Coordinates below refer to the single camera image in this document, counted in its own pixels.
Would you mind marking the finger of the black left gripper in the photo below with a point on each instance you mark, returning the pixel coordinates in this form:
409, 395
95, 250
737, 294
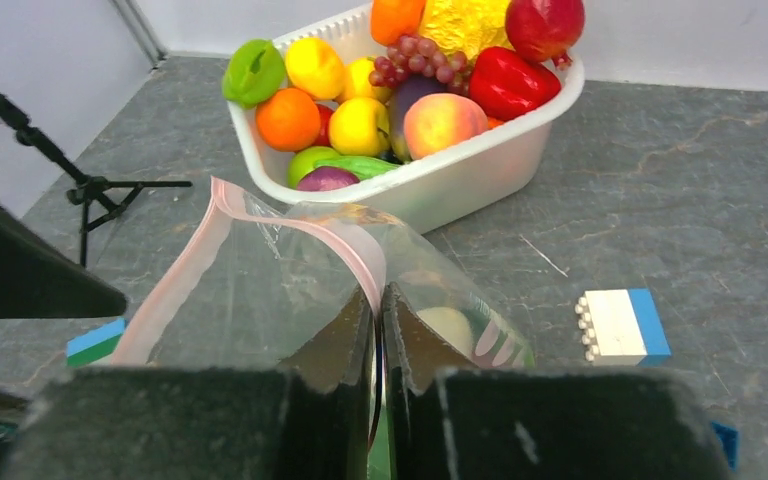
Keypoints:
38, 282

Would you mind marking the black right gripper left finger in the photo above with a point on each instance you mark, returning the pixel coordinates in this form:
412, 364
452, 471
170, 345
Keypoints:
307, 418

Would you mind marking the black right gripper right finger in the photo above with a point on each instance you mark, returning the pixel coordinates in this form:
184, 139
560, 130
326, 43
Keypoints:
451, 421

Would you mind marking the white radish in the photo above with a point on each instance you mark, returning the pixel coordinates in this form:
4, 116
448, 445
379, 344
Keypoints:
451, 325

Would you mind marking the clear zip top bag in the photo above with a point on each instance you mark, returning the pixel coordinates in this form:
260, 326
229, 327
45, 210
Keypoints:
253, 285

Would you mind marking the blue striped block stack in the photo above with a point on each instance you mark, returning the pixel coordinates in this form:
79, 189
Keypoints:
95, 346

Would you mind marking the white and blue block stack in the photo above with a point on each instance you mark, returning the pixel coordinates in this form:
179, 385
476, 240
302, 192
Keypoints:
621, 327

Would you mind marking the blue lego brick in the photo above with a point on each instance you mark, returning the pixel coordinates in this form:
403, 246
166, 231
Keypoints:
729, 439

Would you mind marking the purple onion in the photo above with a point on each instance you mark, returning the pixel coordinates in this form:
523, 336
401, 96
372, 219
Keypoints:
326, 178

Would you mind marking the green lettuce leaf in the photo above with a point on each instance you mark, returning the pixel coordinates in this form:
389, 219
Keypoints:
362, 167

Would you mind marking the white plastic basket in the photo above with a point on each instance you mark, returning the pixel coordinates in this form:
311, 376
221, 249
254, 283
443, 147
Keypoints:
430, 193

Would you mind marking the small orange tangerine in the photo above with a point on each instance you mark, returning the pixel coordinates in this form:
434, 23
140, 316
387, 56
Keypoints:
289, 121

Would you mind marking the yellow pink peach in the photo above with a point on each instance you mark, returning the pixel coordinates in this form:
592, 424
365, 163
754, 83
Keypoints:
438, 121

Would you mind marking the green bell pepper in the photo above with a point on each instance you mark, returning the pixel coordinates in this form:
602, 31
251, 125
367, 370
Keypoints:
256, 71

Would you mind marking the dark purple eggplant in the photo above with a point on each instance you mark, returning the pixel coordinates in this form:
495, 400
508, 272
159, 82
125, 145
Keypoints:
403, 98

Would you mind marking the red bell pepper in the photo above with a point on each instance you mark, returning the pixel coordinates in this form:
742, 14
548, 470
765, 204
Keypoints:
505, 86

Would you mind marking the yellow lemon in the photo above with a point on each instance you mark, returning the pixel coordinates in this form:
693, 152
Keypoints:
314, 67

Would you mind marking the purple grapes bunch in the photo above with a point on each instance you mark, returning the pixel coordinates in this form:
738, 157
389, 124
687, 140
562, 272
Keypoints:
413, 55

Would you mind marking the red pomegranate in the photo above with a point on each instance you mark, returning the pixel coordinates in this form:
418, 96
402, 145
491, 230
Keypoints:
542, 30

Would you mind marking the yellow corn cob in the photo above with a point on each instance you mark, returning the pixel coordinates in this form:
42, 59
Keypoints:
469, 26

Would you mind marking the orange fruit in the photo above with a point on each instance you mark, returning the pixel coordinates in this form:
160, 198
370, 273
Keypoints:
391, 19

